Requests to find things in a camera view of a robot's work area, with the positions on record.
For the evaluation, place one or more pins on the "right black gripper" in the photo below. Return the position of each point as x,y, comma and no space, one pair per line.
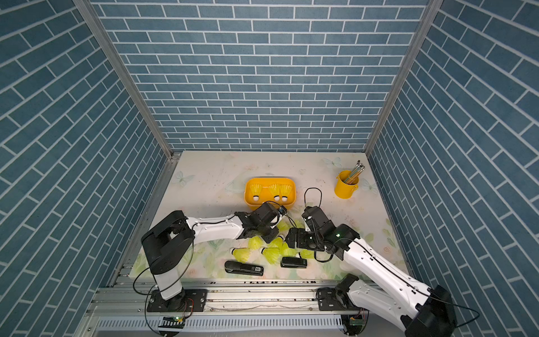
300,241

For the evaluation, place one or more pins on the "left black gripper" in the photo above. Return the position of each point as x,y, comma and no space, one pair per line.
274,232

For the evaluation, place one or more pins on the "yellow plastic storage box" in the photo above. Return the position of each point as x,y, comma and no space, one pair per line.
265,193

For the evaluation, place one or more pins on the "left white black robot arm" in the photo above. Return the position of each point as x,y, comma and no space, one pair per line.
166,243

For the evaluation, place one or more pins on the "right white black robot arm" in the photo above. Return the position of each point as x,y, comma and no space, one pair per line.
412,306

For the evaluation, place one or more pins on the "yellow shuttlecock middle small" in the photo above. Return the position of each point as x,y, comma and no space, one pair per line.
277,242

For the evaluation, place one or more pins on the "yellow shuttlecock front upright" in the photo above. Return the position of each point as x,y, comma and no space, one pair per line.
286,251

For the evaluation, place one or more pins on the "small black stapler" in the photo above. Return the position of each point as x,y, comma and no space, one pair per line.
293,262

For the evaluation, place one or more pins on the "large black stapler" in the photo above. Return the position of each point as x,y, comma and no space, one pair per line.
238,268

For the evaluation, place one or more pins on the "yellow pen cup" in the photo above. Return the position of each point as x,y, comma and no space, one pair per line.
345,190

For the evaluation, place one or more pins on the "bundle of pencils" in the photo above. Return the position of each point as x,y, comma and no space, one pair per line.
354,174

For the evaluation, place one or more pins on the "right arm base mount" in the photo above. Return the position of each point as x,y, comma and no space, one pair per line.
334,299

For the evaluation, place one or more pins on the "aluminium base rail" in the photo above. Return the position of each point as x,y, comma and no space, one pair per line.
236,297

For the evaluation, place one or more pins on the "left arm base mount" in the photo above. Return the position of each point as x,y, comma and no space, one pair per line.
188,300

